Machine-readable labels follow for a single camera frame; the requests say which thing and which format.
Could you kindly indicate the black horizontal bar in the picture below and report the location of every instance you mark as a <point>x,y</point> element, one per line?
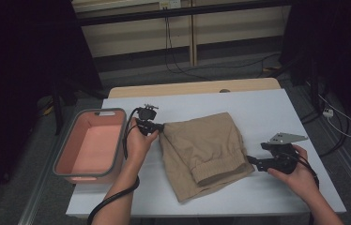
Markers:
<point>133,17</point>

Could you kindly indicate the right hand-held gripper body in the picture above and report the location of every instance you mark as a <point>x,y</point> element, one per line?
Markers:
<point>284,159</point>

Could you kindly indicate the black metal stand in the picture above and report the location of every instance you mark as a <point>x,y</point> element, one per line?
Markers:
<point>58,112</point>

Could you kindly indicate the beige wooden post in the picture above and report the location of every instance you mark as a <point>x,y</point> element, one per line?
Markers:
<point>193,37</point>

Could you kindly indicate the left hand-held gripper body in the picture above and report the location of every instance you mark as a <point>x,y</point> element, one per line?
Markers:
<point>147,117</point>

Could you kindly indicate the person's right hand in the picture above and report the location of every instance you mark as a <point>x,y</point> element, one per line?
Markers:
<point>300,181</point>

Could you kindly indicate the large black curtain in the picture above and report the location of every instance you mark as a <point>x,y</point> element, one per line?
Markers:
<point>14,62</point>

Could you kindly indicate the person's left hand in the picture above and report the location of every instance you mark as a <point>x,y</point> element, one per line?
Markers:
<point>139,150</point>

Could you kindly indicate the white power plug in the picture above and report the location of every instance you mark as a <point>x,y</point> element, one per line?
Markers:
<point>328,112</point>

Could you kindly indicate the white wall socket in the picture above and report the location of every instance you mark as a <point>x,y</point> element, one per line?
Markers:
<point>170,3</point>

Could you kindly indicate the pink storage basket grey rim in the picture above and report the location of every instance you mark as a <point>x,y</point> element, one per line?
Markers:
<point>92,150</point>

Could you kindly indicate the wooden table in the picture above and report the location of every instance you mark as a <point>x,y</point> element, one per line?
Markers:
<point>164,90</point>

